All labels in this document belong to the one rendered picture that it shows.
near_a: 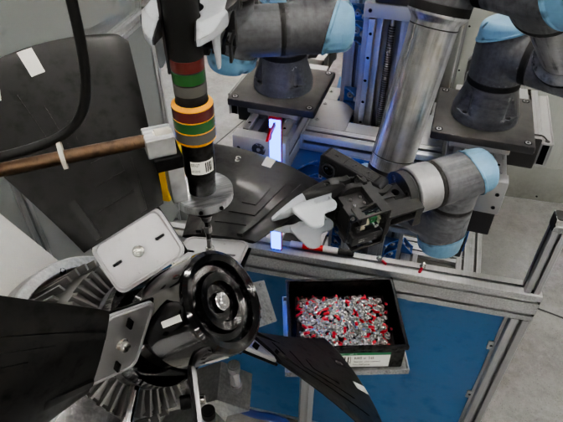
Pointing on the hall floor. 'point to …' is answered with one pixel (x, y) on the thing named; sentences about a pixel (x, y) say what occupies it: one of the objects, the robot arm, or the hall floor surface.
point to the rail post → (496, 368)
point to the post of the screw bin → (305, 402)
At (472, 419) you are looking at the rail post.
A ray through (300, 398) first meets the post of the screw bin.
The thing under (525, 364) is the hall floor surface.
